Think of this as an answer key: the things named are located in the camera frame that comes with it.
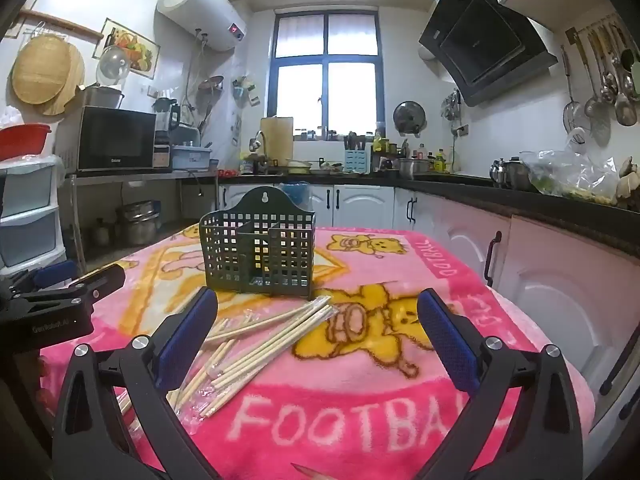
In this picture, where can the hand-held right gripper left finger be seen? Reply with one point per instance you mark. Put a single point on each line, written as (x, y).
(187, 340)

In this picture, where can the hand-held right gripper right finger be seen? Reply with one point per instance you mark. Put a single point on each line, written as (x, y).
(447, 342)

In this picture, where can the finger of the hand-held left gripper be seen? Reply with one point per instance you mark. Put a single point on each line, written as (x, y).
(102, 280)
(50, 274)

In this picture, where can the set of chopsticks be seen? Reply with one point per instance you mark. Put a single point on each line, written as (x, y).
(260, 347)

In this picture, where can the dark green utensil basket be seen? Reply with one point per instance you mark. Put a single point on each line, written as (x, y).
(280, 260)

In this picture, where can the person's right hand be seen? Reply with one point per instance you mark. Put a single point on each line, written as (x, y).
(310, 474)

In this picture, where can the steel pot on shelf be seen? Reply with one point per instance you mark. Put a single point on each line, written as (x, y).
(137, 220)

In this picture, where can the plastic drawer unit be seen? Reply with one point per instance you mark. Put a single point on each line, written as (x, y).
(27, 200)

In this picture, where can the metal shelf table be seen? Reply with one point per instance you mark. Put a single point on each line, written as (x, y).
(125, 174)

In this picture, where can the white lower kitchen cabinets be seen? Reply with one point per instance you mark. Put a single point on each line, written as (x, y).
(450, 225)

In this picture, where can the pink printed bear blanket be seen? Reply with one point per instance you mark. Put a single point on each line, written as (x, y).
(350, 410)

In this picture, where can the red plastic basin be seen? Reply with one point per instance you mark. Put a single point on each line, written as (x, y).
(22, 140)

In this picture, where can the small brown box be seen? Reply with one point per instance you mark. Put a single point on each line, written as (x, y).
(163, 156)

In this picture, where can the black microwave oven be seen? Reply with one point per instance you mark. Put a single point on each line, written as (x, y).
(115, 140)

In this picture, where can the black kitchen countertop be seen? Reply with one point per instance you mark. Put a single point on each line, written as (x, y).
(500, 200)

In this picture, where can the black blender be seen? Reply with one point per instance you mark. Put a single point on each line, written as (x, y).
(165, 115)

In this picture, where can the steel kettle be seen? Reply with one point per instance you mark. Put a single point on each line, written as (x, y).
(497, 172)

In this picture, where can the row of condiment bottles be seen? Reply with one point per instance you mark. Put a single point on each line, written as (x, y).
(440, 162)

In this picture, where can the lidded steel pot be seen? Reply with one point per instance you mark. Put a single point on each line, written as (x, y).
(517, 175)

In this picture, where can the square metal pot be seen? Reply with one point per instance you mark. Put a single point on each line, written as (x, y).
(102, 97)

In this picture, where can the round wooden board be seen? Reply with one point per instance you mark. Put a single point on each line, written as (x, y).
(77, 92)

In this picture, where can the blue hanging bin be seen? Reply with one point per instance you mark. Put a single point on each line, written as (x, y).
(295, 189)

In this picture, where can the blue knife holder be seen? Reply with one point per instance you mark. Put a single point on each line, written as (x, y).
(356, 160)

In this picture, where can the round wooden cutting boards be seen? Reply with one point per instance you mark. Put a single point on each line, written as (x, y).
(42, 70)

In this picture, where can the clear plastic vegetable bag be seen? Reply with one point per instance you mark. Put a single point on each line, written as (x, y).
(575, 175)

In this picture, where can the metal sink faucet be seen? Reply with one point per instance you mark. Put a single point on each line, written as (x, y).
(258, 137)

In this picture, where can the glass pot lid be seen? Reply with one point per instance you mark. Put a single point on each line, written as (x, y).
(112, 65)

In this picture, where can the rectangular wooden cutting board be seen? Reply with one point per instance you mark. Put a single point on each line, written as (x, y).
(276, 137)

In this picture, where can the hanging metal pan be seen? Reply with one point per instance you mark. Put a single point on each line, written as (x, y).
(211, 83)

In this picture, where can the hanging kitchen tools cluster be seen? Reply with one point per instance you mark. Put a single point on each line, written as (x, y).
(451, 107)

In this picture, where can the hanging slotted ladle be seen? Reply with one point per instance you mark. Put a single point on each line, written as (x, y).
(597, 120)

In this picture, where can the white water heater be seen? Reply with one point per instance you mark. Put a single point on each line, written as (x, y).
(200, 5)

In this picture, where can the hanging steel ladle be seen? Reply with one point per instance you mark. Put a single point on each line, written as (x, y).
(625, 110)
(607, 90)

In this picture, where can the black range hood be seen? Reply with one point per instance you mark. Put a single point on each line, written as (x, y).
(485, 40)

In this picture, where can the blue framed window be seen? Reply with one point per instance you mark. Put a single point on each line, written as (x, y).
(325, 57)

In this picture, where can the wall socket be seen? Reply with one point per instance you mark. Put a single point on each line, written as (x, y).
(462, 130)

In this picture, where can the wall-hung metal pot lid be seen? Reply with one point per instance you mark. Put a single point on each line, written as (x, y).
(409, 116)

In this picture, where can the fruit wall poster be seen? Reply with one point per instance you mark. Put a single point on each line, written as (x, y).
(142, 52)

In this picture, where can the wall organizer with tools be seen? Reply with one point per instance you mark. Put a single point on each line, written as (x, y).
(245, 91)

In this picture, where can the wooden wall rail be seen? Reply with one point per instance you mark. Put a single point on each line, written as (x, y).
(65, 22)

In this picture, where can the wooden utensil rail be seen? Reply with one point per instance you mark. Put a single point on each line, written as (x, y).
(575, 32)

